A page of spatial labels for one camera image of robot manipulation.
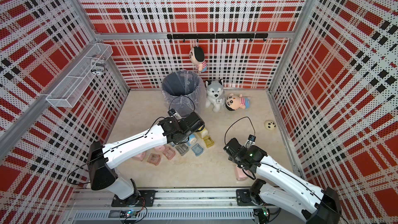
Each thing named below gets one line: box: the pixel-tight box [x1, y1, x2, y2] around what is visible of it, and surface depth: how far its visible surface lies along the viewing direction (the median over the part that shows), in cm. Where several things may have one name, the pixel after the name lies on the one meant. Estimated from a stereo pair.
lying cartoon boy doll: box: [224, 93, 251, 111], surface depth 107 cm
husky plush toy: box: [205, 78, 226, 113], surface depth 100 cm
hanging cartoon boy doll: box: [189, 44, 208, 73], surface depth 94 cm
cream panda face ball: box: [264, 119, 277, 131], surface depth 98 cm
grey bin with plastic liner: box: [161, 69, 207, 117], surface depth 93 cm
